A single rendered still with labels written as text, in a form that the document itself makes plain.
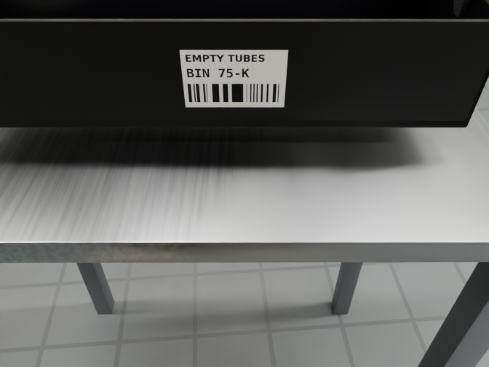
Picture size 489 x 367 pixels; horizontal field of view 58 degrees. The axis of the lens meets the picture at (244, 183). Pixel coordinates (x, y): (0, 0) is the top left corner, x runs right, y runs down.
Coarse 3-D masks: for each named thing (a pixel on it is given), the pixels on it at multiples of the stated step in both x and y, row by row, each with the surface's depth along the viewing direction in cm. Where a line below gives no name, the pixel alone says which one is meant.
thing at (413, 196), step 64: (0, 128) 52; (64, 128) 52; (128, 128) 52; (192, 128) 52; (256, 128) 52; (320, 128) 52; (384, 128) 52; (448, 128) 52; (0, 192) 44; (64, 192) 44; (128, 192) 44; (192, 192) 44; (256, 192) 44; (320, 192) 44; (384, 192) 44; (448, 192) 44; (0, 256) 40; (64, 256) 40; (128, 256) 40; (192, 256) 40; (256, 256) 40; (320, 256) 40; (384, 256) 40; (448, 256) 40; (448, 320) 54
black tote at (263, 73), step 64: (0, 0) 52; (64, 0) 52; (128, 0) 52; (192, 0) 52; (256, 0) 52; (320, 0) 52; (384, 0) 52; (448, 0) 48; (0, 64) 40; (64, 64) 40; (128, 64) 40; (192, 64) 40; (256, 64) 40; (320, 64) 40; (384, 64) 40; (448, 64) 40
